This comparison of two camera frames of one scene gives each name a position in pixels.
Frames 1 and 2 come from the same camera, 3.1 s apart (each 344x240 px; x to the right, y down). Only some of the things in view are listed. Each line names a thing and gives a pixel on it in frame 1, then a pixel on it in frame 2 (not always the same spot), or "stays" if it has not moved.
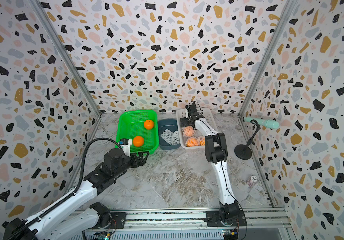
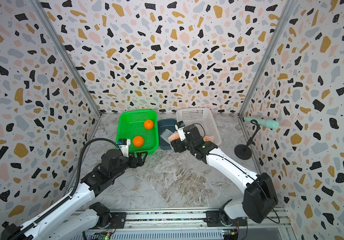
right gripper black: x=185 y=121 -> x=178 y=143
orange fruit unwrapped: x=148 y=124 stays
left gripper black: x=135 y=158 stays
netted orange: x=138 y=141 stays
